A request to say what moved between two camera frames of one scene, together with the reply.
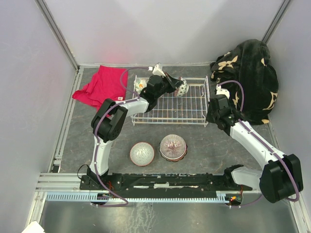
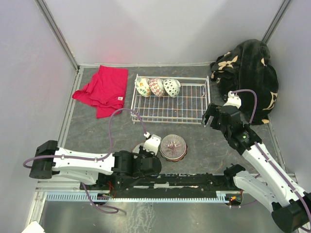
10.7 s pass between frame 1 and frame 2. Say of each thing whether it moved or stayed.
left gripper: moved
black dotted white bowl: moved
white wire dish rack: stayed
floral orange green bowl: stayed
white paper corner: stayed
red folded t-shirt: stayed
